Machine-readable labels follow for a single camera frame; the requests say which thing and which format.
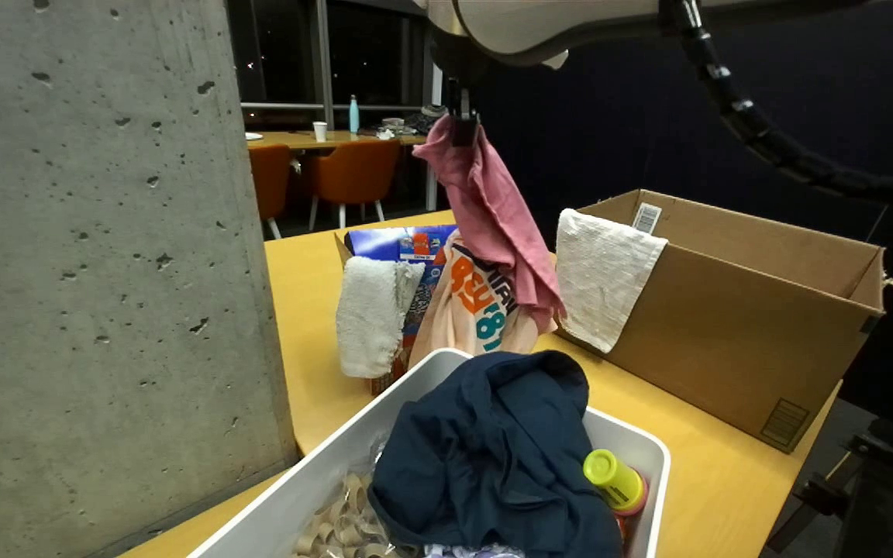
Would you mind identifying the orange chair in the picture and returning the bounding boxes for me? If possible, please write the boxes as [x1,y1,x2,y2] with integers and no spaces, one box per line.
[249,146,291,240]
[305,139,399,228]

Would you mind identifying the teal water bottle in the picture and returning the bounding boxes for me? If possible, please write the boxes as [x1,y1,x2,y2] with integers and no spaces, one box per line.
[348,94,360,138]

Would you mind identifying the white plastic bin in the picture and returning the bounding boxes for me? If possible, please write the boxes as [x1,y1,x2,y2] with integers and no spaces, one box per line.
[189,350,669,558]

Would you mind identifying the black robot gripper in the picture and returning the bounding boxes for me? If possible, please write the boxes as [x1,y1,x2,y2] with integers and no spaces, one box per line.
[429,29,490,119]

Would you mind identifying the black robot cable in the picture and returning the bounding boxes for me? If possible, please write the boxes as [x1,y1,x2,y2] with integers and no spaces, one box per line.
[657,0,893,205]

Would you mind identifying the peach printed t-shirt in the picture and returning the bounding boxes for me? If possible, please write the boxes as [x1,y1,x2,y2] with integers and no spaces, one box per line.
[408,240,540,364]

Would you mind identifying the beige items in bin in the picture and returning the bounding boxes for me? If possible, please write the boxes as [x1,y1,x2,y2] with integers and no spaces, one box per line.
[291,474,393,558]

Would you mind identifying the white cloth in carton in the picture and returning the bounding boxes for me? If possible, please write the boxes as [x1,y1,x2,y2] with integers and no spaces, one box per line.
[554,207,667,355]

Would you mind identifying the orange chair middle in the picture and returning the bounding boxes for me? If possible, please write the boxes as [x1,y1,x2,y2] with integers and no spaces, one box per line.
[305,139,399,228]

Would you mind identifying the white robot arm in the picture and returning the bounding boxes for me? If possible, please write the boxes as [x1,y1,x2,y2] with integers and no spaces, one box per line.
[408,0,868,122]

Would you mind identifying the blue box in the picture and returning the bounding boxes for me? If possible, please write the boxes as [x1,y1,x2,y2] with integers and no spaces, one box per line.
[345,222,457,366]

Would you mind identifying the navy blue garment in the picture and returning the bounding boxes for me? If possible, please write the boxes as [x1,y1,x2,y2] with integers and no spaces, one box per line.
[368,350,622,558]

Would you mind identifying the pink t-shirt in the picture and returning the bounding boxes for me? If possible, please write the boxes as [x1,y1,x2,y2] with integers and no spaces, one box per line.
[413,114,565,333]

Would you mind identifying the white towel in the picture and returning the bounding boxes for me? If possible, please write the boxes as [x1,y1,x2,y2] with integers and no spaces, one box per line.
[334,259,424,377]

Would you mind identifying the long wooden counter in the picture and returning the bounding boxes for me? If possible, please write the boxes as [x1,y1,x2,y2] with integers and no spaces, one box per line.
[246,127,469,213]

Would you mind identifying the white cup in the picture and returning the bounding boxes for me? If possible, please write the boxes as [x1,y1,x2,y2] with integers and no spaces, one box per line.
[313,122,330,142]

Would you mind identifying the orange chair left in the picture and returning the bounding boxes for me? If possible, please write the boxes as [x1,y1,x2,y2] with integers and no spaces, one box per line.
[249,146,291,240]

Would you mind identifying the large cardboard box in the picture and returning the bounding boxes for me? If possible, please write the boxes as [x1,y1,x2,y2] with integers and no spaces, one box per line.
[587,190,886,452]

